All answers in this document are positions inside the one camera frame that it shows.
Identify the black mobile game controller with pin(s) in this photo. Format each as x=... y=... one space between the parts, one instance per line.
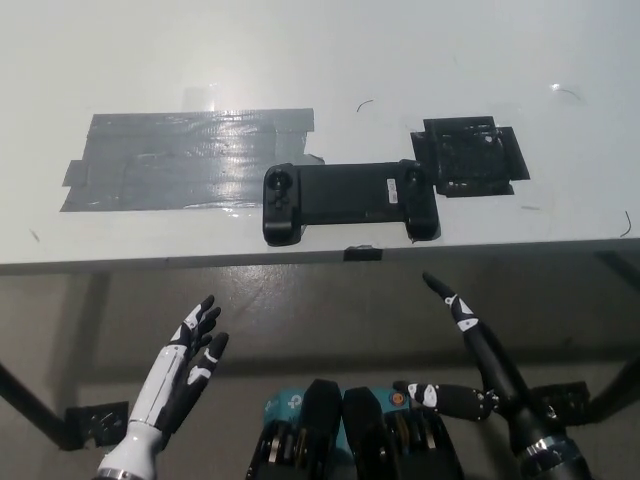
x=345 y=192

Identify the black slanted table leg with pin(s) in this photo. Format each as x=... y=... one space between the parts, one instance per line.
x=615 y=382
x=30 y=402

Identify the black teal robot body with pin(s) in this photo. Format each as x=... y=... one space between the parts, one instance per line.
x=360 y=430

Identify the black tape square patch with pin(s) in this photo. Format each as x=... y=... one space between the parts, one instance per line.
x=470 y=157

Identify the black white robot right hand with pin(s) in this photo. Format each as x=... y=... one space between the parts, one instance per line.
x=492 y=360

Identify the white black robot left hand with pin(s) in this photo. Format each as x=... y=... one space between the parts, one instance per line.
x=160 y=380

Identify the grey duct tape patch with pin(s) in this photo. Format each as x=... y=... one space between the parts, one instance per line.
x=175 y=160

